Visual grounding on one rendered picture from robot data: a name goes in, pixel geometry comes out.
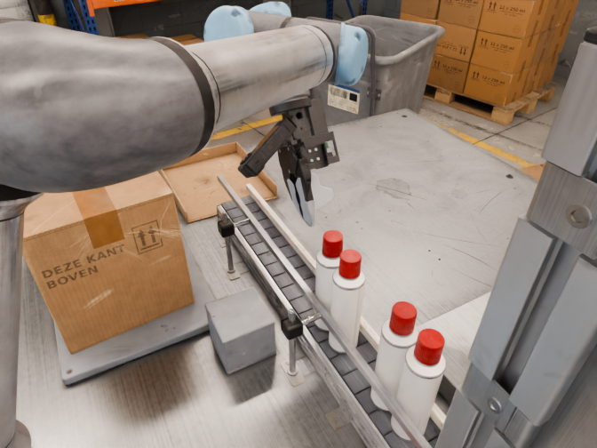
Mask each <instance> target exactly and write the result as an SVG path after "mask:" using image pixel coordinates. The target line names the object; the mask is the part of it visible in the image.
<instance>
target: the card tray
mask: <svg viewBox="0 0 597 448"><path fill-rule="evenodd" d="M247 154H248V153H247V152H246V151H245V150H244V149H243V148H242V147H241V146H240V145H239V143H238V142H237V141H236V142H232V143H227V144H224V145H220V146H216V147H212V148H205V149H202V150H201V151H200V152H198V153H196V154H194V155H193V156H190V157H188V158H186V159H184V160H182V161H180V162H178V163H176V164H173V165H171V166H169V167H166V168H164V169H162V170H159V171H158V172H159V174H160V175H161V177H162V178H163V180H164V181H165V182H166V184H167V185H168V186H169V188H170V189H171V191H172V192H173V195H174V199H175V203H176V205H177V206H178V207H179V210H180V212H181V214H182V215H183V217H184V219H185V221H186V222H187V224H189V223H193V222H196V221H199V220H204V219H208V218H210V217H214V216H217V215H218V213H217V205H220V204H221V203H225V202H227V201H231V200H232V198H231V197H230V196H229V194H228V193H227V192H226V190H225V189H224V188H223V187H222V186H221V184H220V183H219V181H218V177H217V176H218V175H220V174H222V176H223V177H224V178H225V180H226V181H227V183H228V184H229V185H230V186H231V188H232V189H233V190H234V192H235V193H236V194H237V195H238V196H239V197H240V198H241V197H244V196H249V195H250V194H249V193H248V192H247V191H246V184H251V185H252V186H253V187H254V188H255V190H256V191H257V192H258V193H259V195H260V196H261V197H262V198H263V199H264V200H265V201H268V200H272V199H275V198H278V186H277V185H276V184H275V183H274V182H273V180H272V179H271V178H270V177H269V176H268V175H267V174H266V173H265V172H264V171H263V170H262V171H261V173H260V174H259V175H258V176H256V177H250V178H245V177H244V176H243V175H242V174H241V173H240V172H239V171H238V169H237V168H238V166H239V165H240V162H241V161H242V160H243V158H244V157H245V156H246V155H247Z"/></svg>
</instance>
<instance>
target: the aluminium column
mask: <svg viewBox="0 0 597 448"><path fill-rule="evenodd" d="M583 40H584V42H583V43H581V44H580V45H579V48H578V53H577V57H576V59H575V62H574V65H573V68H572V69H571V72H570V75H569V79H568V82H567V84H566V87H565V89H564V92H563V94H562V97H561V101H560V104H559V107H558V109H557V111H556V114H555V117H554V120H553V123H552V126H551V129H550V131H549V133H548V136H547V139H546V141H545V145H544V148H543V151H542V153H541V157H542V158H544V159H545V160H547V161H549V162H551V163H553V164H556V165H558V166H560V167H561V168H563V169H565V170H567V171H569V172H572V173H574V174H576V175H577V176H582V177H584V178H586V179H588V180H590V181H592V182H594V183H596V184H597V27H592V28H588V29H587V30H586V32H585V35H584V38H583ZM526 214H527V213H526V212H525V213H523V214H521V215H519V217H518V220H517V222H516V224H515V227H514V230H513V233H512V236H511V239H510V242H509V244H508V246H507V249H506V252H505V256H504V258H503V261H502V264H501V266H500V269H499V271H498V274H497V278H496V281H495V283H494V285H493V288H492V291H491V294H490V297H489V300H488V303H487V306H486V308H485V310H484V313H483V316H482V320H481V322H480V325H479V327H478V330H477V333H476V335H475V337H474V342H473V345H472V346H471V349H470V352H469V355H468V359H469V360H470V361H471V362H472V363H473V364H474V365H475V366H476V367H477V368H478V369H479V370H480V371H481V372H482V373H483V374H484V375H485V376H486V377H487V378H488V379H489V380H495V381H496V382H497V383H498V384H499V385H500V386H501V387H502V388H503V389H504V390H505V391H506V392H507V393H508V394H509V395H510V396H509V400H510V401H511V402H512V403H513V404H514V405H515V406H516V407H517V409H516V411H515V413H514V415H515V414H516V412H517V410H518V409H519V410H520V411H521V412H522V413H523V414H524V415H525V416H526V417H527V418H528V419H529V420H530V421H531V422H532V423H533V424H534V425H535V426H538V427H539V426H541V425H542V424H544V423H545V422H547V421H548V420H550V418H551V417H552V415H553V413H554V411H555V410H556V408H557V407H558V405H559V403H560V402H561V400H562V398H563V397H564V396H565V394H566V392H567V391H568V389H569V387H570V385H571V384H572V382H573V381H574V379H575V378H576V377H577V374H578V373H579V371H580V370H581V368H582V366H583V365H584V363H585V361H586V359H587V358H588V357H589V355H590V354H591V352H592V351H593V348H594V347H595V345H596V344H597V257H596V258H595V259H593V260H592V259H591V258H589V257H587V256H586V255H584V254H583V253H582V252H580V251H578V250H577V249H575V248H574V247H572V246H570V245H569V244H567V243H565V242H564V241H562V240H561V239H560V238H558V237H557V236H555V235H553V234H551V233H550V232H548V231H547V230H545V229H544V228H541V227H540V226H539V225H538V224H536V223H534V222H533V221H531V220H529V219H528V218H527V215H526ZM463 383H464V382H463ZM463 383H461V384H459V385H458V386H457V388H456V391H455V394H454V396H453V398H452V401H451V404H450V408H449V410H448V413H447V416H446V419H445V421H444V423H443V426H442V430H441V433H440V435H439V438H438V440H437V443H436V446H435V448H517V447H515V446H514V445H513V444H512V443H511V441H510V440H509V439H508V438H507V437H506V436H505V432H506V431H507V429H508V427H509V425H510V423H511V421H512V419H513V418H511V420H510V422H509V424H508V426H507V428H506V430H505V432H504V433H501V432H500V431H499V430H498V429H497V427H496V426H495V425H494V424H493V423H492V422H491V421H490V420H489V419H488V418H487V416H486V415H485V414H484V413H483V412H482V411H481V410H480V409H479V408H478V407H477V406H476V404H475V403H474V402H473V401H472V400H471V399H470V398H469V397H468V396H467V395H466V393H465V392H464V391H463V389H462V386H463ZM514 415H513V417H514Z"/></svg>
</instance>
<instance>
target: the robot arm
mask: <svg viewBox="0 0 597 448"><path fill-rule="evenodd" d="M203 32H204V43H199V44H190V45H182V44H180V43H179V42H176V41H174V40H172V39H170V38H167V37H160V36H152V37H147V38H141V39H128V38H117V37H109V36H98V35H94V34H89V33H84V32H79V31H74V30H70V29H66V28H59V27H55V26H52V25H47V24H43V23H38V22H34V21H24V20H16V19H12V18H7V17H3V16H0V448H31V436H30V434H29V431H28V429H27V427H26V426H25V425H24V424H23V423H22V422H20V421H19V420H17V419H16V399H17V379H18V357H19V336H20V295H21V275H22V253H23V233H24V211H25V209H26V208H27V207H28V205H30V204H31V203H33V202H34V201H35V200H36V199H37V198H39V197H40V196H42V195H43V194H44V193H53V194H54V193H66V192H76V191H83V190H88V189H94V188H102V187H106V186H110V185H114V184H117V183H121V182H125V181H127V180H133V179H136V178H138V177H142V176H145V175H147V174H150V173H152V172H157V171H159V170H162V169H164V168H166V167H169V166H171V165H173V164H176V163H178V162H180V161H182V160H184V159H186V158H188V157H190V156H193V155H194V154H196V153H198V152H200V151H201V150H202V149H204V148H205V147H206V146H207V144H208V143H209V142H210V140H211V137H212V135H213V133H214V132H215V131H217V130H219V129H221V128H224V127H226V126H228V125H230V124H233V123H235V122H237V121H240V120H242V119H244V118H245V117H248V116H251V115H253V114H255V113H258V112H259V111H261V110H263V109H266V108H269V107H271V108H269V111H270V115H271V116H279V115H282V116H283V120H281V121H279V122H278V123H277V124H276V125H275V126H274V127H273V128H272V130H271V131H270V132H269V133H268V134H267V135H266V136H265V138H264V139H263V140H262V141H261V142H260V143H259V144H258V145H257V146H256V147H255V148H254V149H253V150H252V151H251V152H250V153H248V154H247V155H246V156H245V157H244V158H243V160H242V161H241V162H240V165H239V166H238V168H237V169H238V171H239V172H240V173H241V174H242V175H243V176H244V177H245V178H250V177H256V176H258V175H259V174H260V173H261V171H262V170H263V169H264V168H265V164H266V163H267V162H268V160H269V159H270V158H271V157H272V156H273V155H274V153H275V152H276V151H277V152H278V158H279V164H280V166H281V168H282V172H283V179H284V182H285V185H286V188H287V189H288V192H289V194H290V197H291V201H293V203H294V205H295V207H296V209H297V211H298V213H299V215H300V217H301V219H302V220H303V221H304V222H305V223H306V224H307V225H308V226H309V227H314V222H315V211H316V210H317V209H319V208H320V207H322V206H324V205H325V204H327V203H328V202H329V201H331V200H332V198H333V196H334V194H333V190H332V189H331V188H326V187H323V186H321V185H320V182H319V179H318V177H317V175H316V174H315V173H312V172H311V170H312V169H314V168H315V169H321V168H323V167H327V166H328V165H329V164H333V163H336V162H340V160H339V156H338V149H337V145H336V141H335V137H334V132H329V131H328V127H327V123H326V119H325V114H324V111H323V107H322V100H321V98H318V99H313V100H310V98H308V97H309V95H310V91H309V89H311V88H313V87H315V86H317V85H319V84H322V83H332V84H334V85H338V84H342V85H348V86H351V85H354V84H356V83H357V82H358V81H359V80H360V78H361V76H362V73H363V70H364V68H365V65H366V61H367V56H368V37H367V35H366V33H365V31H364V30H363V29H362V28H358V27H354V26H349V25H346V24H345V23H343V22H341V24H338V23H331V22H325V21H319V20H307V19H301V18H295V17H291V11H290V8H289V6H288V5H287V4H285V3H283V2H268V3H264V4H259V5H257V6H255V7H253V8H251V9H250V10H249V11H248V10H245V9H243V8H242V7H240V6H228V5H225V6H220V7H219V8H217V9H215V10H214V11H213V12H212V13H211V14H210V16H209V17H208V19H207V21H206V23H205V26H204V31H203ZM330 140H332V141H333V145H334V148H335V153H336V155H335V156H333V154H332V152H327V148H329V146H328V142H326V141H330Z"/></svg>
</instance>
